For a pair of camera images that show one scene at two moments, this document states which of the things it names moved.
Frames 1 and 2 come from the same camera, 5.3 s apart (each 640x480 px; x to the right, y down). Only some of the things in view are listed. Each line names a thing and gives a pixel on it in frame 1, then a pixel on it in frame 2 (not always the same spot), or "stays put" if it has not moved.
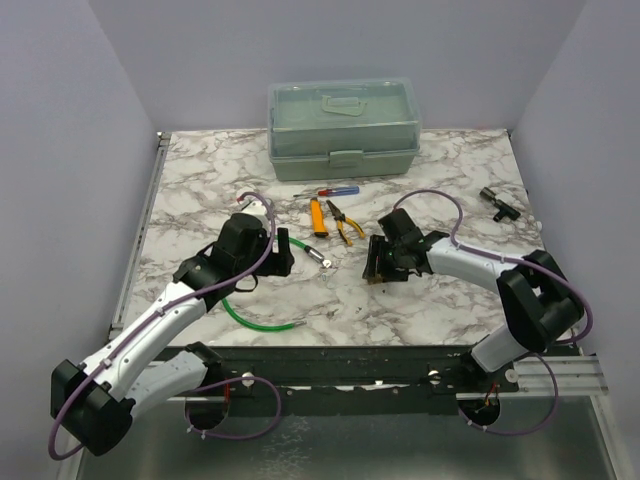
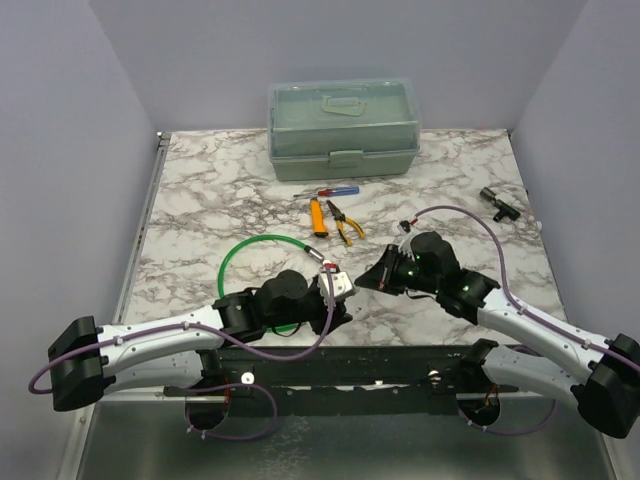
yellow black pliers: (342, 219) stays put
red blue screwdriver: (331, 192) stays put
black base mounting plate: (348, 381) stays put
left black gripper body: (271, 266) -> (317, 312)
